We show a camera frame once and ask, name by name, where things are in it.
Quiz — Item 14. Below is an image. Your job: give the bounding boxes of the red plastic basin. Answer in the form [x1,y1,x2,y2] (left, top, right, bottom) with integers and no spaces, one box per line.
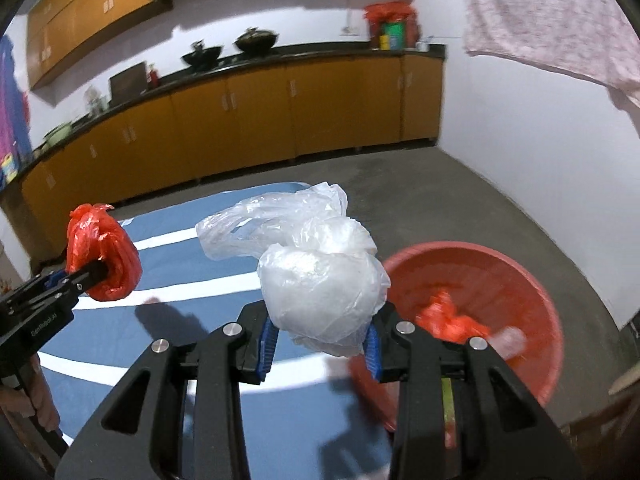
[347,241,565,434]

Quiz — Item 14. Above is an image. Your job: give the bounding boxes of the blue white striped mat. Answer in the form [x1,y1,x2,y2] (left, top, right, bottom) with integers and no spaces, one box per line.
[37,181,396,480]

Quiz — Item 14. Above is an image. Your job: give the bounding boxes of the crumpled bubble wrap sheet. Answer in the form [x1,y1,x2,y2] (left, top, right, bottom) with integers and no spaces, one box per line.
[487,326,527,362]

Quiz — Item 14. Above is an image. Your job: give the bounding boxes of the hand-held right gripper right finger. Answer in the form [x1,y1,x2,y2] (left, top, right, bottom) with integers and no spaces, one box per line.
[362,304,584,480]

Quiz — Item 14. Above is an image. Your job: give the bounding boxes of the white plastic bag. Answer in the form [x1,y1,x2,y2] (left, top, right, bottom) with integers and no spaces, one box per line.
[257,217,392,359]

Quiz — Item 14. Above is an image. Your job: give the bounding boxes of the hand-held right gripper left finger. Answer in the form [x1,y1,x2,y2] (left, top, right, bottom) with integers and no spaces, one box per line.
[54,302,281,480]

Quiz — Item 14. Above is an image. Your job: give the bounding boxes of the dark cutting board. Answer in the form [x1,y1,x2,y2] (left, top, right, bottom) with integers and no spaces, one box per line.
[109,61,149,106]

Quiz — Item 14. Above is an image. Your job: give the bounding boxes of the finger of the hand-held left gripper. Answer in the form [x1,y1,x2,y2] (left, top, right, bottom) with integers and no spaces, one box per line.
[44,270,110,315]
[17,259,109,301]

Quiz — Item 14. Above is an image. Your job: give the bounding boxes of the colourful hanging cloth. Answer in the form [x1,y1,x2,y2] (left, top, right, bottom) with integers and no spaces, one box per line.
[0,35,34,191]

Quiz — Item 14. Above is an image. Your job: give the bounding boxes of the pink floral hanging cloth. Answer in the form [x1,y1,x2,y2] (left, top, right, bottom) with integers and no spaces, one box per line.
[459,0,640,110]

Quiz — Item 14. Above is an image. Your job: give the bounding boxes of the pale green pot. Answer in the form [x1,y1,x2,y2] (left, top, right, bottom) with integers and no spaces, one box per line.
[44,122,74,145]

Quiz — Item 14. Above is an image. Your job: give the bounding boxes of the wooden chair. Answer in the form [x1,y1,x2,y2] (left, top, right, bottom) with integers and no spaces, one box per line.
[565,360,640,443]

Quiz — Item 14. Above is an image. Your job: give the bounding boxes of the black wok with handle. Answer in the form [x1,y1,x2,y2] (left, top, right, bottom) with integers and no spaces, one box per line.
[181,40,225,69]

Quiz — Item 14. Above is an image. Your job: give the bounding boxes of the green canister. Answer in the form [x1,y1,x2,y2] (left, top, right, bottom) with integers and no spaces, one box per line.
[385,21,407,51]

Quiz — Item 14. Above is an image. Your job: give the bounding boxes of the wooden base kitchen cabinets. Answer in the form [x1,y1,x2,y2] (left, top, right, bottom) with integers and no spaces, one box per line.
[20,44,447,267]

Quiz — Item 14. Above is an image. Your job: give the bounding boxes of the clear glass jar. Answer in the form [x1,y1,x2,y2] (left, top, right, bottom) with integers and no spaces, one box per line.
[85,85,109,114]

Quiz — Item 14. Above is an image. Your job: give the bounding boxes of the red bag on counter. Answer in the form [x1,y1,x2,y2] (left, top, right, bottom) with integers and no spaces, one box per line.
[363,1,419,50]

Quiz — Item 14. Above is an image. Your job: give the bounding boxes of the person's left hand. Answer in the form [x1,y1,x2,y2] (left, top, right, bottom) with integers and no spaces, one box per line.
[0,354,62,432]

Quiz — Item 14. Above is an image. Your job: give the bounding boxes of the long wooden wall cabinets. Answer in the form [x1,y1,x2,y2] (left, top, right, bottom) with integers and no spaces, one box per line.
[26,0,174,91]

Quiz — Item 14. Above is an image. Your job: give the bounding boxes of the wall socket with cable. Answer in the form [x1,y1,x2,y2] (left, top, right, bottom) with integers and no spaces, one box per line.
[341,0,362,37]

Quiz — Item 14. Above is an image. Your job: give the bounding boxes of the black wok with lid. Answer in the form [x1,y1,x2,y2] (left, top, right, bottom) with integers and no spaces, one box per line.
[234,27,280,55]

